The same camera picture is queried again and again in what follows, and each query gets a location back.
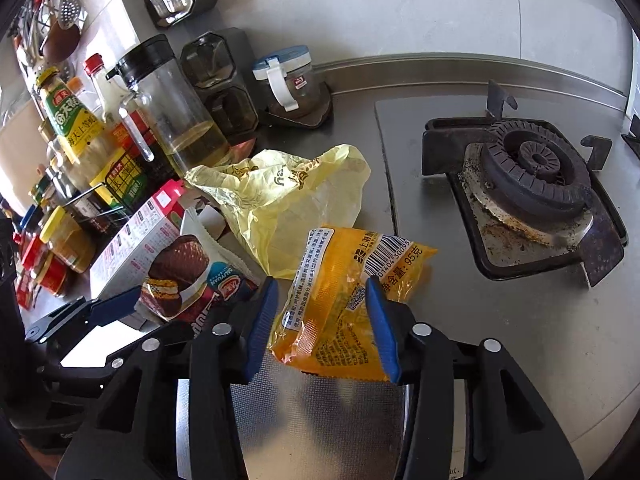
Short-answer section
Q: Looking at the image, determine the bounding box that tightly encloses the white box pink top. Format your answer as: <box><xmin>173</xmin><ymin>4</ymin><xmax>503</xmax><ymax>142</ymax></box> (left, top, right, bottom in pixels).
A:
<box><xmin>90</xmin><ymin>180</ymin><xmax>184</xmax><ymax>300</ymax></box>

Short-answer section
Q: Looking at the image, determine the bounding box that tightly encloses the black wire condiment rack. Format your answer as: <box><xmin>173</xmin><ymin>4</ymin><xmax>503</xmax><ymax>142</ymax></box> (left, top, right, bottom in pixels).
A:
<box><xmin>64</xmin><ymin>145</ymin><xmax>175</xmax><ymax>233</ymax></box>

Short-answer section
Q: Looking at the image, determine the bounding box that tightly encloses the black spice jar holder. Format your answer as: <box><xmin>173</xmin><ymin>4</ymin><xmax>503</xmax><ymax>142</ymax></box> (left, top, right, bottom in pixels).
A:
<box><xmin>179</xmin><ymin>27</ymin><xmax>266</xmax><ymax>145</ymax></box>

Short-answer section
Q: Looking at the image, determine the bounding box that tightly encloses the orange yellow snack packet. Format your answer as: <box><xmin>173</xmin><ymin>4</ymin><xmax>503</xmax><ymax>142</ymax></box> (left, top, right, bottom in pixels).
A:
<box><xmin>268</xmin><ymin>226</ymin><xmax>437</xmax><ymax>382</ymax></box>

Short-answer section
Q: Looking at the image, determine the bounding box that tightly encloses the black gas stove burner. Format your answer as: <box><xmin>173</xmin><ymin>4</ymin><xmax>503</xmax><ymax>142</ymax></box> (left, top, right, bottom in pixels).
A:
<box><xmin>421</xmin><ymin>81</ymin><xmax>628</xmax><ymax>286</ymax></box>

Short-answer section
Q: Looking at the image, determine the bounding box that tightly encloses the yellow label oil bottle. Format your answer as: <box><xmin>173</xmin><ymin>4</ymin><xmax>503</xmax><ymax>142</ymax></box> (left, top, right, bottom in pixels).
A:
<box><xmin>36</xmin><ymin>66</ymin><xmax>118</xmax><ymax>188</ymax></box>

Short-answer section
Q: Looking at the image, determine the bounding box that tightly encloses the small jar blue white lid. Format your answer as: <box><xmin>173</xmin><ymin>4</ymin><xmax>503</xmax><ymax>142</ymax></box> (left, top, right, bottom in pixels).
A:
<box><xmin>252</xmin><ymin>44</ymin><xmax>320</xmax><ymax>118</ymax></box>

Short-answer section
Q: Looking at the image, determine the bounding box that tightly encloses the pale yellow plastic bag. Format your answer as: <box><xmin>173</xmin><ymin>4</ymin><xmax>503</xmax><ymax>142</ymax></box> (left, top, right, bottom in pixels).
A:
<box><xmin>186</xmin><ymin>144</ymin><xmax>371</xmax><ymax>280</ymax></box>

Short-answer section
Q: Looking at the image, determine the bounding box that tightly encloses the large red lid jar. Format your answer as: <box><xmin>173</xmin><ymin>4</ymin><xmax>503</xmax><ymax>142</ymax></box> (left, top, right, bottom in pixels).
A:
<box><xmin>21</xmin><ymin>236</ymin><xmax>68</xmax><ymax>297</ymax></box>

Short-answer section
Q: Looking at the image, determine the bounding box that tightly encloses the yellow lid sauce jar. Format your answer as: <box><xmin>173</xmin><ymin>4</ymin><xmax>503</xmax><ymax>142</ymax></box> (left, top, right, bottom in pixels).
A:
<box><xmin>39</xmin><ymin>206</ymin><xmax>96</xmax><ymax>274</ymax></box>

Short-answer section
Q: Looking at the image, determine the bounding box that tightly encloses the chocolate pie snack wrapper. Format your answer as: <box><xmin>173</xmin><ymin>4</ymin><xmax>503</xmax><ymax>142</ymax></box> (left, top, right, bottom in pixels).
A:
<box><xmin>136</xmin><ymin>208</ymin><xmax>260</xmax><ymax>335</ymax></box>

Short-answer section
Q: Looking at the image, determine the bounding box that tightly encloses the glass oil dispenser black lid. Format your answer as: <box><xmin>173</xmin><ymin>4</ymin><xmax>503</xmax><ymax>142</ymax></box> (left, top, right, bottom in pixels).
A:
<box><xmin>106</xmin><ymin>34</ymin><xmax>232</xmax><ymax>177</ymax></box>

